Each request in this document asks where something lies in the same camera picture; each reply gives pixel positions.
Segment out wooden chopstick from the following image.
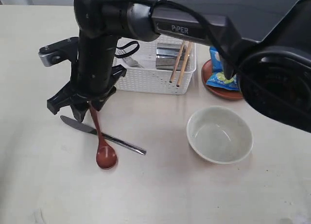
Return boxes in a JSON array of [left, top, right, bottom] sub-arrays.
[[176, 41, 193, 87], [169, 40, 186, 83]]

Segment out pale green ceramic bowl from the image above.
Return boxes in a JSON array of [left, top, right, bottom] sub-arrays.
[[186, 106, 253, 165]]

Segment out white perforated plastic basket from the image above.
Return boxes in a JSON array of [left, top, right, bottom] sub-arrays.
[[113, 35, 196, 95]]

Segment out wooden chopstick left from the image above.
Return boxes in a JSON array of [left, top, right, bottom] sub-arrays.
[[169, 40, 186, 83]]

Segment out wooden chopstick right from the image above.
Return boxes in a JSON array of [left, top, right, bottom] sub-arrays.
[[176, 41, 193, 87]]

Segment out blue chips bag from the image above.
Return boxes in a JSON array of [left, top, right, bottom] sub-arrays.
[[206, 47, 238, 91]]

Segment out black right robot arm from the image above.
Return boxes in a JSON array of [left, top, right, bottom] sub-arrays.
[[39, 0, 311, 132]]

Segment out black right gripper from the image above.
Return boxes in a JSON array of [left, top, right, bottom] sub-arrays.
[[47, 35, 126, 123]]

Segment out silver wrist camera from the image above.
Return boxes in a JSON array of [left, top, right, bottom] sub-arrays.
[[38, 47, 64, 67]]

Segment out silver metal fork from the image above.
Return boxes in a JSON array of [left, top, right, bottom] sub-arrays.
[[123, 56, 143, 69]]

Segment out brown wooden plate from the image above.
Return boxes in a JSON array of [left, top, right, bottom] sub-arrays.
[[201, 59, 243, 101]]

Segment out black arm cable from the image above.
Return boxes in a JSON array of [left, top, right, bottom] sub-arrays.
[[114, 40, 140, 59]]

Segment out red-brown wooden spoon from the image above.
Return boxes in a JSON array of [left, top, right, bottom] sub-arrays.
[[89, 103, 118, 170]]

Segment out silver table knife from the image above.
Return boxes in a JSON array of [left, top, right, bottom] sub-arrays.
[[60, 115, 147, 155]]

